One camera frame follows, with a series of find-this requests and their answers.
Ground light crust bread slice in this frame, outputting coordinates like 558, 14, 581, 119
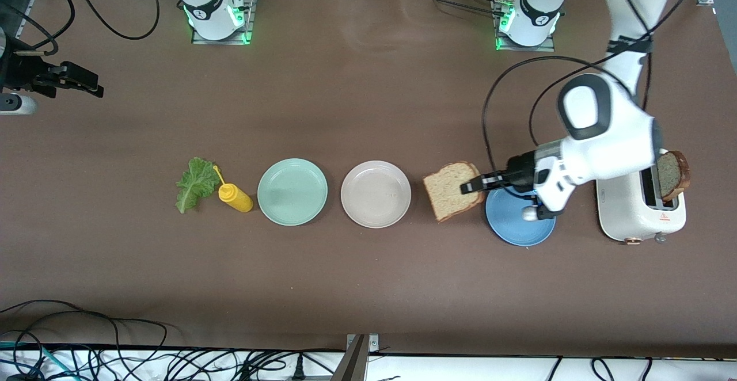
423, 161, 486, 223

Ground green lettuce leaf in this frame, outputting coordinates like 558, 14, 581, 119
175, 157, 222, 215

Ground blue plate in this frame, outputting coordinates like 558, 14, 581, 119
485, 188, 557, 247

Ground beige plate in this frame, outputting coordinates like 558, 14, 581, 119
340, 161, 412, 229

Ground mint green plate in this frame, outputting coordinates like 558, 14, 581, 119
257, 158, 328, 227

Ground white toaster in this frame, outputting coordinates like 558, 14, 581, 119
596, 150, 687, 245

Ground dark crust bread slice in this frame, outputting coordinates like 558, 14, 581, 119
656, 151, 691, 202

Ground yellow mustard squeeze bottle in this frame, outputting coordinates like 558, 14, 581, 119
212, 165, 254, 214

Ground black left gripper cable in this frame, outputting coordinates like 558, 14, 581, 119
483, 0, 702, 177

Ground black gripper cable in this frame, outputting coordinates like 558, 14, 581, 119
0, 0, 77, 56
483, 0, 702, 177

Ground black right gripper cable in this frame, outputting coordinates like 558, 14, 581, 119
0, 0, 77, 56

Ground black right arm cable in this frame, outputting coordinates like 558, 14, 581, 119
66, 0, 161, 41

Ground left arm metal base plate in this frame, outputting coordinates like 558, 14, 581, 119
492, 0, 556, 52

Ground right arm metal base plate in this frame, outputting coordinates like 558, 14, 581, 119
191, 0, 257, 45

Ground black base power cables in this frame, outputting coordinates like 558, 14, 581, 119
400, 0, 510, 19

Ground grey metal bracket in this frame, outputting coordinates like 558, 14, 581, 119
331, 334, 381, 381

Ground teal cable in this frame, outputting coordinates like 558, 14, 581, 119
0, 341, 75, 381

